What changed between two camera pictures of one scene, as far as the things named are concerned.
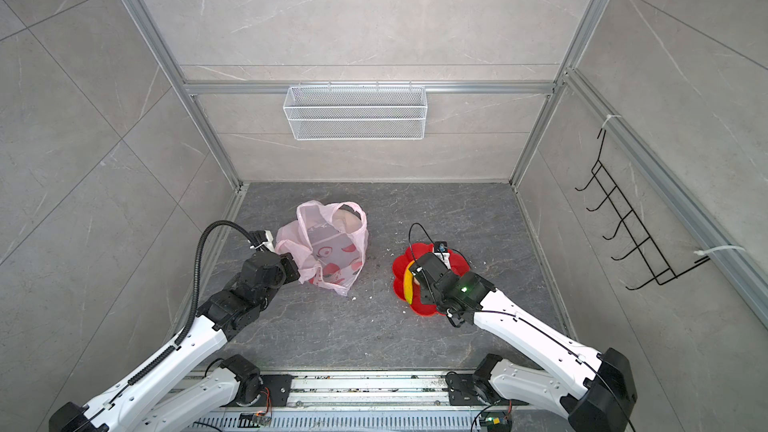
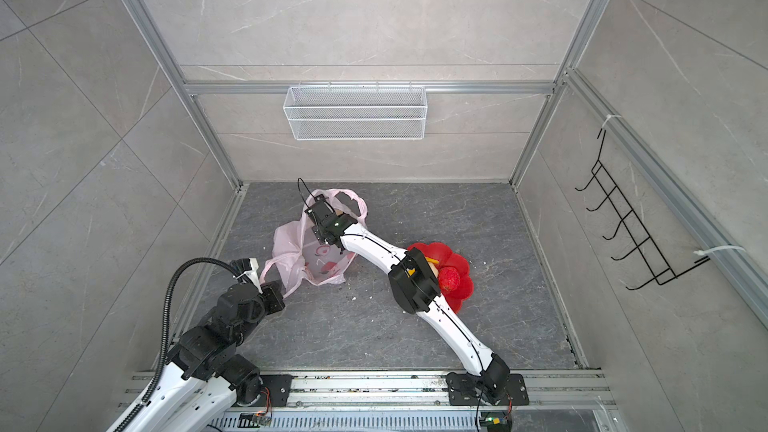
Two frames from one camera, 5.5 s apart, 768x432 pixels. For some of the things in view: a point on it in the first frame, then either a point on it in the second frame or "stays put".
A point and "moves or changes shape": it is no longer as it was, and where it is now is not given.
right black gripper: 425,296 -> 319,234
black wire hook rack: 655,261 stays put
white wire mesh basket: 355,113 stays put
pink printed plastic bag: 328,243 moves or changes shape
